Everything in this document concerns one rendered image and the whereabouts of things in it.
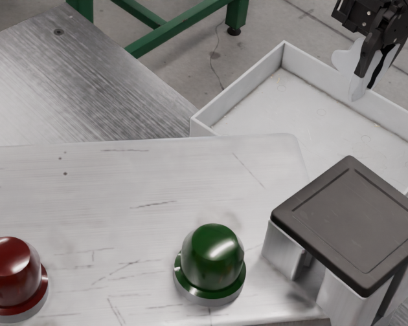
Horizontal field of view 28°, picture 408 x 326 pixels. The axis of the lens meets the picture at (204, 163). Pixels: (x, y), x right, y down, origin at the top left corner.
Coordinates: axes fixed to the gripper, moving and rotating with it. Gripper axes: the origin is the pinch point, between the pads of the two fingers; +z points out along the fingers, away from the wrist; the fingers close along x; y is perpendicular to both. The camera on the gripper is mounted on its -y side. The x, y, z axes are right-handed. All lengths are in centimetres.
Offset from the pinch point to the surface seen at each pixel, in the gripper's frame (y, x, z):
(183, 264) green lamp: -27, 75, -29
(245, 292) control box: -29, 73, -28
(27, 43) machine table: 52, 13, 20
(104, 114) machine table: 31.4, 13.3, 20.5
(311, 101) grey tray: 5.5, 2.1, 4.1
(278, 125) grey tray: 5.6, 8.4, 6.4
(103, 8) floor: 136, -92, 74
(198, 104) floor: 82, -85, 77
